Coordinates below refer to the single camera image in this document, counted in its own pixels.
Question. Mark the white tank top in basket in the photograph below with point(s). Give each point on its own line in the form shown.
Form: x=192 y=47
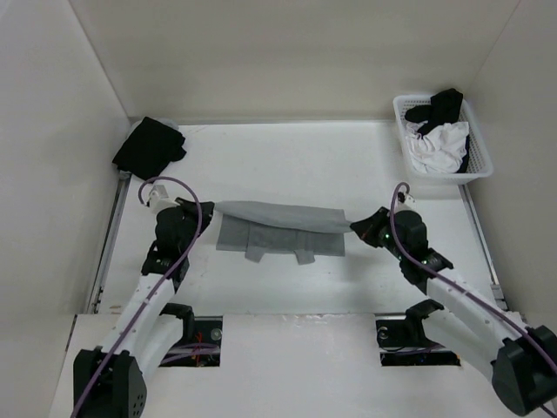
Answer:
x=444 y=150

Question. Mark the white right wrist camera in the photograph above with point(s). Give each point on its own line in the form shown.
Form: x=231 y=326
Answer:
x=405 y=202

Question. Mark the white plastic basket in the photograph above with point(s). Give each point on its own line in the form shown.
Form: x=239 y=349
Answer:
x=478 y=164

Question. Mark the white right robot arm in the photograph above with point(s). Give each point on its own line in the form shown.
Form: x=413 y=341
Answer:
x=519 y=361

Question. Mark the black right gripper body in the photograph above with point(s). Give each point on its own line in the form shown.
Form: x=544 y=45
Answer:
x=379 y=233

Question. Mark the grey tank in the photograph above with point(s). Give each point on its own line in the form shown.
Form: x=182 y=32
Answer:
x=168 y=122
x=256 y=229

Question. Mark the folded black tank top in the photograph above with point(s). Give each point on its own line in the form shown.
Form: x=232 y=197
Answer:
x=149 y=148

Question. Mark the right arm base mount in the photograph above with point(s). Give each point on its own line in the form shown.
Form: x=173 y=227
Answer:
x=403 y=343

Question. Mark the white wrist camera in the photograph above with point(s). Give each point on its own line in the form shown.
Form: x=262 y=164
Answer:
x=159 y=199
x=405 y=202

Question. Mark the black tank top in basket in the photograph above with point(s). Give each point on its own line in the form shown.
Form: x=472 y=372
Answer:
x=444 y=108

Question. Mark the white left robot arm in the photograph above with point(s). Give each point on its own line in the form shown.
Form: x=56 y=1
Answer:
x=110 y=380

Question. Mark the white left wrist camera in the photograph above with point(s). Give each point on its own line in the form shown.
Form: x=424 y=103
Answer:
x=159 y=199

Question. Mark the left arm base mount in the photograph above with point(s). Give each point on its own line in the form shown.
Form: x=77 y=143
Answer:
x=199 y=347

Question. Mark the folded grey tank top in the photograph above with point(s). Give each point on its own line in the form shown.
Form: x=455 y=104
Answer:
x=168 y=122

